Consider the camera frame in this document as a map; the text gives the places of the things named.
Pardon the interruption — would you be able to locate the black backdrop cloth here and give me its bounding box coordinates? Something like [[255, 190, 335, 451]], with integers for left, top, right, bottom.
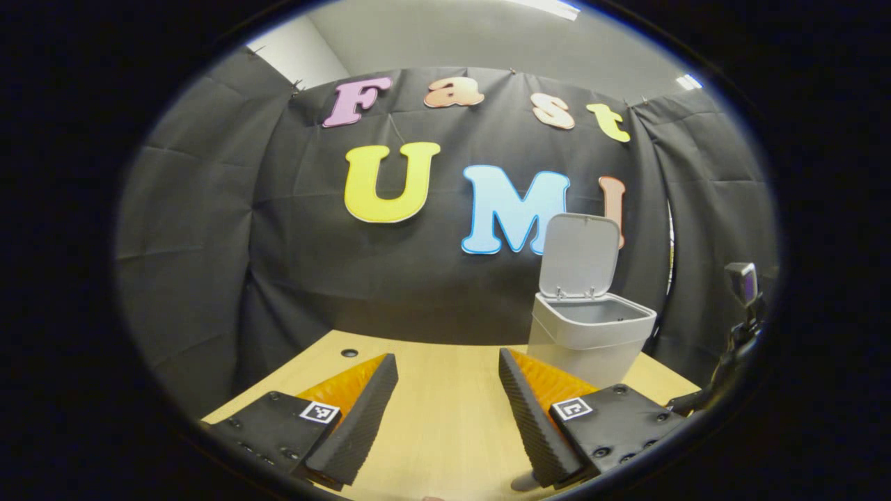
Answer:
[[115, 47, 777, 418]]

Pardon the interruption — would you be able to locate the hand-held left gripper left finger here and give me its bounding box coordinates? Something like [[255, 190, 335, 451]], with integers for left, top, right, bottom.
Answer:
[[202, 353, 399, 491]]

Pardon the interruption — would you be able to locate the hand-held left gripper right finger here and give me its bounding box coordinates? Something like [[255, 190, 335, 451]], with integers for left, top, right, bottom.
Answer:
[[498, 348, 686, 491]]

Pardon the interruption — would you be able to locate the wooden desktop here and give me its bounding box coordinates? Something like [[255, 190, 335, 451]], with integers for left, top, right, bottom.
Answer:
[[202, 329, 700, 501]]

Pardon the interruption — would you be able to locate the white desktop garbage bin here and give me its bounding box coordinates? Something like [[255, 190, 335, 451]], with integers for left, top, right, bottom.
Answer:
[[527, 213, 657, 390]]

